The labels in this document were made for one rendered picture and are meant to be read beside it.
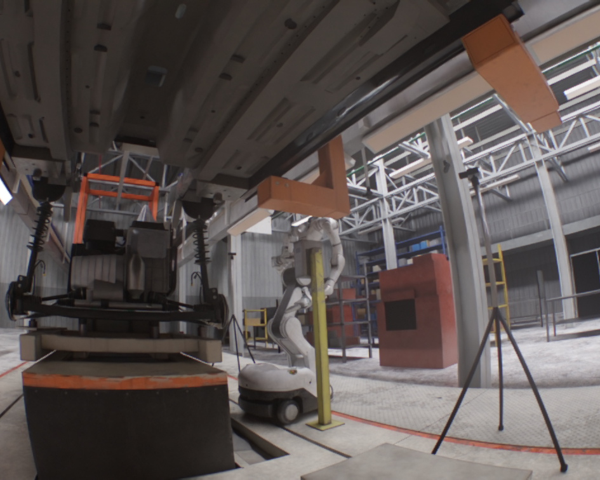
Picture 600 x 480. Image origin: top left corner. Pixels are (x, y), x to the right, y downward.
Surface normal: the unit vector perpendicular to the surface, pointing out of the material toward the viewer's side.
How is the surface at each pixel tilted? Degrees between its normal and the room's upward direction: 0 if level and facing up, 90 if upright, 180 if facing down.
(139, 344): 90
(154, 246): 90
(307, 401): 90
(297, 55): 177
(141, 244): 90
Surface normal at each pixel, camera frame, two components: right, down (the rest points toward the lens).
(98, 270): 0.33, -0.24
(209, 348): 0.55, -0.22
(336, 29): 0.07, 0.96
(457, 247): -0.83, -0.09
